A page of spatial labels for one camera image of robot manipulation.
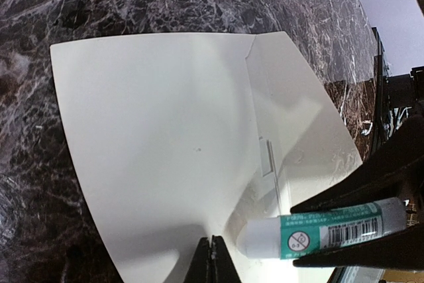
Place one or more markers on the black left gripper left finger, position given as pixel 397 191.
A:
pixel 199 270

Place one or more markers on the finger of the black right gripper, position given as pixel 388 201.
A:
pixel 403 249
pixel 394 170

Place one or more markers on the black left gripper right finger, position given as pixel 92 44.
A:
pixel 223 268

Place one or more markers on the green white glue stick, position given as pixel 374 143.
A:
pixel 288 237

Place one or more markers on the beige paper envelope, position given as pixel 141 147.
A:
pixel 175 137

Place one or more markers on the black front table rail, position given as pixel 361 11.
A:
pixel 395 96

